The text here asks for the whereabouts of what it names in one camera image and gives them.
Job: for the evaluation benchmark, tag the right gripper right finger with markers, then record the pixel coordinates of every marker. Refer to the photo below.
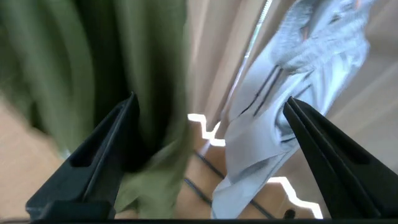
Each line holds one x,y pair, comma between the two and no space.
342,180

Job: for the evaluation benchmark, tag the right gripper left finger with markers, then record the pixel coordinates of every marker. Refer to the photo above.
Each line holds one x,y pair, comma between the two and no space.
62,189

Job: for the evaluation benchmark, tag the pale grey shorts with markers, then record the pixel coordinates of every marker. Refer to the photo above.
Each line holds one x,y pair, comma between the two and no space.
311,62

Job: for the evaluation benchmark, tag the green printed shirt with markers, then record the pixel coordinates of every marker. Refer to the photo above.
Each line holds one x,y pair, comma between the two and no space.
62,62

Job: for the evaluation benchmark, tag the black clothes rack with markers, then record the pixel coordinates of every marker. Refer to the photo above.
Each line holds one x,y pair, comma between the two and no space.
211,168

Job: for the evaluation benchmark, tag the beige curtain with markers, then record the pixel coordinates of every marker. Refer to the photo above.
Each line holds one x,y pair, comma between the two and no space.
214,46

